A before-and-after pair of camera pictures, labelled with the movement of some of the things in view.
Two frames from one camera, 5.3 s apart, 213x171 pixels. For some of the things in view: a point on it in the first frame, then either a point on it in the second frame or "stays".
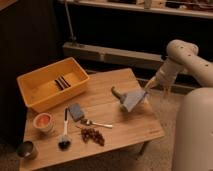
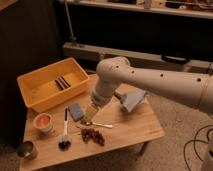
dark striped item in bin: [62, 83] stays
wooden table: [113, 116] stays
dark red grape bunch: [90, 133] stays
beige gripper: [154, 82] → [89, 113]
